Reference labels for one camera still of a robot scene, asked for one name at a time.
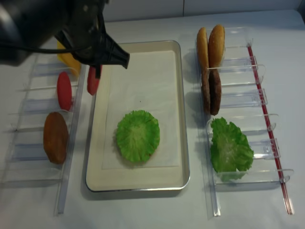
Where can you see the left tan bun half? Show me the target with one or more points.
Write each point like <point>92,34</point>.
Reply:
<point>202,48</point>

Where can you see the yellow cheese slices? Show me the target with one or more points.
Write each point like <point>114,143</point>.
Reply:
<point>69,61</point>

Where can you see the green lettuce leaf in rack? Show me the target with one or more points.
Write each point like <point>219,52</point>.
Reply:
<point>231,154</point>

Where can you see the brown bun half left rack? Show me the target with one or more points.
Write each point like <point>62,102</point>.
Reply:
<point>55,138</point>

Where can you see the white paper tray liner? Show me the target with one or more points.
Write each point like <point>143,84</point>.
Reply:
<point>150,84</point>

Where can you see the right brown meat patty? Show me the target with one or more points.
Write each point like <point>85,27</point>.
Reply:
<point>215,91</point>

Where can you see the clear acrylic rack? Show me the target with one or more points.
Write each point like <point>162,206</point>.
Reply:
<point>240,104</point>
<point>26,163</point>

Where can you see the brown meat patty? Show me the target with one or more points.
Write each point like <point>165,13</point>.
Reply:
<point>205,90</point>
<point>215,91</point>

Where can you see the clear acrylic left rack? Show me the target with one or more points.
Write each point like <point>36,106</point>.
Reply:
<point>26,163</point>

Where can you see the cream rectangular metal tray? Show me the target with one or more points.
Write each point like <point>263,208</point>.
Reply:
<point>134,178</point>

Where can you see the left brown meat patty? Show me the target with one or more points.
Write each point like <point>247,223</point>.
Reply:
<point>205,90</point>

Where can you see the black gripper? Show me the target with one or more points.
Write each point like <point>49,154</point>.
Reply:
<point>84,33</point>

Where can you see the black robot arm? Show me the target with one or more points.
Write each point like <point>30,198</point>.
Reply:
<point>55,27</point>

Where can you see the red tomato slice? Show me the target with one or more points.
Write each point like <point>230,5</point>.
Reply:
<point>92,81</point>
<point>64,91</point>

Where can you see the clear acrylic right rack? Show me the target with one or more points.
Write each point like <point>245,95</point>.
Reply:
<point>240,104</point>

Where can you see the red rail strip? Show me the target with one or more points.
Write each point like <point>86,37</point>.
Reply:
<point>287,201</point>

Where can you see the right golden bun half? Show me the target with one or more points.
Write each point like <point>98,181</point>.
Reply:
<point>216,46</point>

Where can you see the green lettuce leaf on tray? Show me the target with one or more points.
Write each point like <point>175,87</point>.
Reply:
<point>138,136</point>

